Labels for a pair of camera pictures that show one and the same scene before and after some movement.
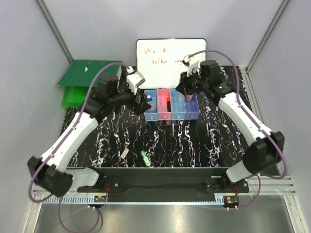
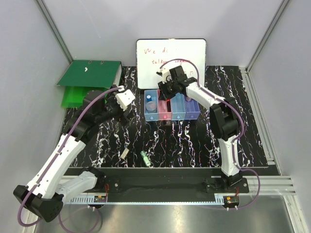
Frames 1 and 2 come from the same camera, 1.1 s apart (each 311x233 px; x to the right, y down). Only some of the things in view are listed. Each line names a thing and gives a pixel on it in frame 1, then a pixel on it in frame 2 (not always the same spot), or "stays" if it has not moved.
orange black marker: (168, 100) stays
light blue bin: (178, 105) stays
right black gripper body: (193, 84) -> (168, 89)
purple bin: (192, 108) stays
